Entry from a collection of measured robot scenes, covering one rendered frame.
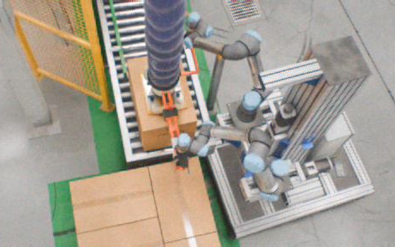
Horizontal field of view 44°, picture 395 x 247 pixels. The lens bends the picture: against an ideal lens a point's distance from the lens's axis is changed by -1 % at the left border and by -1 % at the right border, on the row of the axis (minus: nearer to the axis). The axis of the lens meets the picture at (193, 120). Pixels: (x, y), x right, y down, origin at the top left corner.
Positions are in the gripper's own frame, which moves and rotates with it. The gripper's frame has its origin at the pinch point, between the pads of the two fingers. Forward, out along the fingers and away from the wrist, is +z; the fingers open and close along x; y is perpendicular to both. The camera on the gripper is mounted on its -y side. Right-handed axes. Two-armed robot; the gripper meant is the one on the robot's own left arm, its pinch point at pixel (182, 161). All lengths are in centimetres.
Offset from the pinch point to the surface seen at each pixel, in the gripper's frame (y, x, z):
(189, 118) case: 34.9, -14.1, 13.1
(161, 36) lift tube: 50, 5, -74
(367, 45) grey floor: 122, -227, 107
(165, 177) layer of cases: 8, 8, 54
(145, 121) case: 39.0, 17.3, 13.2
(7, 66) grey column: 94, 106, 2
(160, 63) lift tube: 51, 4, -41
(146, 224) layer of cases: -24, 28, 54
